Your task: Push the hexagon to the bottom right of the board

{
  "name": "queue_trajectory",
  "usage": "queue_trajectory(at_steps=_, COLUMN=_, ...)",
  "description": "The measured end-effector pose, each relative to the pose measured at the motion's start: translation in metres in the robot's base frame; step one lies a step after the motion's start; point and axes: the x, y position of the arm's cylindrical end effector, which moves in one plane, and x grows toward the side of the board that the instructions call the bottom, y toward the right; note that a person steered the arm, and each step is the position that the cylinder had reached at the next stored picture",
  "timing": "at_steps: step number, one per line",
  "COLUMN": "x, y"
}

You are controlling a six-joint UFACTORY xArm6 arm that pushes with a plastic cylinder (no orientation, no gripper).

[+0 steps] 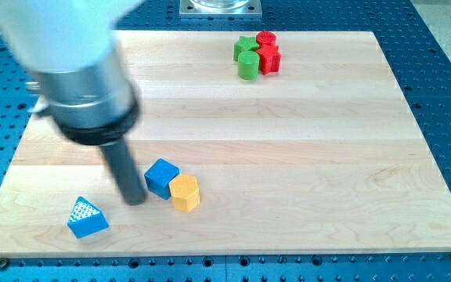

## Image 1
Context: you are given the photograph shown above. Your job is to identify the light wooden board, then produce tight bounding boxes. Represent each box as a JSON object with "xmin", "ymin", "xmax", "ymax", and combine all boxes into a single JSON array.
[{"xmin": 0, "ymin": 31, "xmax": 451, "ymax": 258}]

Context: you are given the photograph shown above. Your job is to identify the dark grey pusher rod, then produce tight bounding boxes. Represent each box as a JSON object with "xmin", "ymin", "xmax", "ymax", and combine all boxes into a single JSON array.
[{"xmin": 99, "ymin": 138, "xmax": 146, "ymax": 206}]

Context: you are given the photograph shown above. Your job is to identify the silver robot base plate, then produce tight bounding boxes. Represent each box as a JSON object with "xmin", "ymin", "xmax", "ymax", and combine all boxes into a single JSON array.
[{"xmin": 179, "ymin": 0, "xmax": 262, "ymax": 19}]

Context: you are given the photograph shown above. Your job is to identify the red star block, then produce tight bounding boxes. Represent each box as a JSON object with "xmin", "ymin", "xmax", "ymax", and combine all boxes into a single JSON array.
[{"xmin": 256, "ymin": 45, "xmax": 281, "ymax": 75}]

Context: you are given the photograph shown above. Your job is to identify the green star block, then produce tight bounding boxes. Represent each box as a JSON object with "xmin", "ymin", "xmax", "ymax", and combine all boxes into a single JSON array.
[{"xmin": 233, "ymin": 35, "xmax": 260, "ymax": 61}]

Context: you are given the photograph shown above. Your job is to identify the blue triangle block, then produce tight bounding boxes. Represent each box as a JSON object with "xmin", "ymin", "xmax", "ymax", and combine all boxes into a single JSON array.
[{"xmin": 67, "ymin": 197, "xmax": 109, "ymax": 238}]

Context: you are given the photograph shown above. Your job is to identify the blue cube block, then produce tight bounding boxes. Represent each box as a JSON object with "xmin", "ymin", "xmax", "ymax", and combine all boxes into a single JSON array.
[{"xmin": 144, "ymin": 158, "xmax": 180, "ymax": 200}]

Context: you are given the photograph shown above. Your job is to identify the yellow hexagon block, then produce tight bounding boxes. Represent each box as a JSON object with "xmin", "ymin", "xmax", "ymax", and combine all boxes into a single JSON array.
[{"xmin": 169, "ymin": 174, "xmax": 200, "ymax": 212}]

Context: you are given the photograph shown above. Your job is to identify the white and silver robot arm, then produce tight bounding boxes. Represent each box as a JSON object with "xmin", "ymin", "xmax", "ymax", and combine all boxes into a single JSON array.
[{"xmin": 0, "ymin": 0, "xmax": 146, "ymax": 205}]

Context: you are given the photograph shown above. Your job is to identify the red cylinder block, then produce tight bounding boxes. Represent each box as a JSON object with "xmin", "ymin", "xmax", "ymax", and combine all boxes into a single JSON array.
[{"xmin": 255, "ymin": 31, "xmax": 276, "ymax": 47}]

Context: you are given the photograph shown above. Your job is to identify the green cylinder block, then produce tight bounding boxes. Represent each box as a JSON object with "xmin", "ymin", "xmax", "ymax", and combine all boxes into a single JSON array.
[{"xmin": 237, "ymin": 51, "xmax": 260, "ymax": 80}]

